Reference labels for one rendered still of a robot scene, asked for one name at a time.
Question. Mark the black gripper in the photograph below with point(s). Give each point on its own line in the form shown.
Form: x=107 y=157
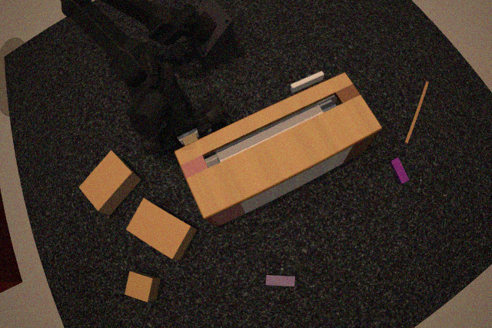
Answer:
x=180 y=117

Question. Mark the thin orange bar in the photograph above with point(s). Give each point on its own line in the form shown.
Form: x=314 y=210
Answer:
x=416 y=113

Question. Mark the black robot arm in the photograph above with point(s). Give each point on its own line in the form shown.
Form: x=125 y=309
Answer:
x=134 y=61

